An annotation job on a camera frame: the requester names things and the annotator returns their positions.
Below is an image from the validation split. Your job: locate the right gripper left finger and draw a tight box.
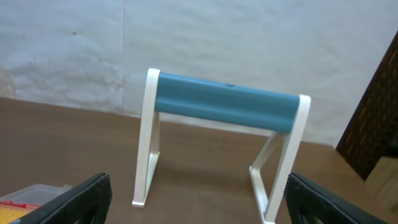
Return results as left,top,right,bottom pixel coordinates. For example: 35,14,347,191
12,172,113,224

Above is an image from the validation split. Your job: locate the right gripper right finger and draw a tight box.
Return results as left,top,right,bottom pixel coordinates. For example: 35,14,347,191
283,172,389,224

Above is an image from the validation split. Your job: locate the red and yellow tip box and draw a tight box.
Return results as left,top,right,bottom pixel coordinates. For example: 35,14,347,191
0,183,72,224

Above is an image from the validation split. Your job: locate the white and blue stand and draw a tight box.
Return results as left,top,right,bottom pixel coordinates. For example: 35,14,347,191
131,67,312,224

